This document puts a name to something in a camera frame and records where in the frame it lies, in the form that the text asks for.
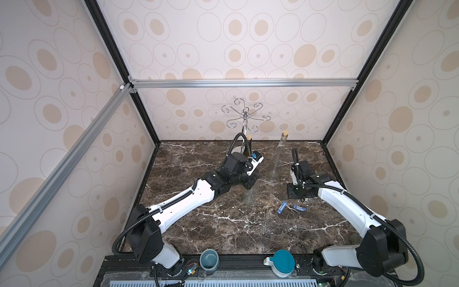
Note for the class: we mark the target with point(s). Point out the clear bottle black cap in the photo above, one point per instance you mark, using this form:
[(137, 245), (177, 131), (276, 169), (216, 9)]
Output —
[(250, 196)]

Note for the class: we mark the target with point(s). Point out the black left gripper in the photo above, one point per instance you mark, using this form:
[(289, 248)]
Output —
[(251, 181)]

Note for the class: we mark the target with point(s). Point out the dark green wine bottle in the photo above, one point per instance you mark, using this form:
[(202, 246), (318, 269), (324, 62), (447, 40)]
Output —
[(247, 151)]

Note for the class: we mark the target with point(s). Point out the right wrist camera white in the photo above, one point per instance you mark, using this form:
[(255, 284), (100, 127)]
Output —
[(294, 178)]

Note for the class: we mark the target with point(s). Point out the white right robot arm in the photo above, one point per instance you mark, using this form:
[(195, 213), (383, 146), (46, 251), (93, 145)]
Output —
[(381, 249)]

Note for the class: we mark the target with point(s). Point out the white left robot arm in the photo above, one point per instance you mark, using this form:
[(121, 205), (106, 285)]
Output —
[(146, 225)]

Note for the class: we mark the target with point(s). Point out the horizontal aluminium rail back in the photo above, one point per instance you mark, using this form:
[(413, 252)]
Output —
[(253, 83)]

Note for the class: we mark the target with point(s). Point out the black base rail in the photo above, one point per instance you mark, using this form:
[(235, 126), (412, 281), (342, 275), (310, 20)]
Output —
[(233, 271)]

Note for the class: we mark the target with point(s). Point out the teal lid white container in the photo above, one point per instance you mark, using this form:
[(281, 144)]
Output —
[(282, 263)]

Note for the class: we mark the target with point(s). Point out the chrome glass rack stand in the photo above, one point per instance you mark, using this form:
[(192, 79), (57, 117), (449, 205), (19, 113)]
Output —
[(244, 114)]

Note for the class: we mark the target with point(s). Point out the grey teal cup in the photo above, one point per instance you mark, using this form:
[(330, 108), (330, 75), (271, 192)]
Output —
[(209, 260)]

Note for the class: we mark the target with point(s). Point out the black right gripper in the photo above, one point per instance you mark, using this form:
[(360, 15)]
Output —
[(296, 192)]

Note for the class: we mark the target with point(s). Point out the clear glass bottle cork stopper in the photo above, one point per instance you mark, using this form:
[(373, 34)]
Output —
[(278, 156)]

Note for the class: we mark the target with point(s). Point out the aluminium rail left side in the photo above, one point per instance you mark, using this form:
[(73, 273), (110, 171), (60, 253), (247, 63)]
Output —
[(29, 215)]

